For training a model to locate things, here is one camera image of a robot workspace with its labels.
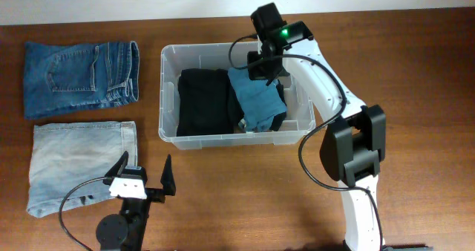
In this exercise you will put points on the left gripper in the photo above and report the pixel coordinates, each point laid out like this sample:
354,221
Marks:
157,195

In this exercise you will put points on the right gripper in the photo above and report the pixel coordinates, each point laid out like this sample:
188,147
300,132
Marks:
254,74

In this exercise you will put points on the blue shirt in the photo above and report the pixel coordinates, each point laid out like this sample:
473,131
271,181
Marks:
263,106

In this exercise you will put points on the small black garment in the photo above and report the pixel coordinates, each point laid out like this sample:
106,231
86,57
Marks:
233,109

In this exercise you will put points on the large black garment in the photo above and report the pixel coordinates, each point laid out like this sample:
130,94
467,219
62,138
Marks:
204,96

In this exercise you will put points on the dark blue jeans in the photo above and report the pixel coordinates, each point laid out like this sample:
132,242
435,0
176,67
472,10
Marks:
62,79

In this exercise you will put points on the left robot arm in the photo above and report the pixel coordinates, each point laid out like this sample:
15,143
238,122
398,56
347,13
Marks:
126,229

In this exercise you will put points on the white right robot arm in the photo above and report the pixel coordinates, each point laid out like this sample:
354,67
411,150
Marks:
355,134

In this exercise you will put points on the clear plastic storage bin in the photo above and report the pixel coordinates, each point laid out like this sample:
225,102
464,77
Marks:
175,58

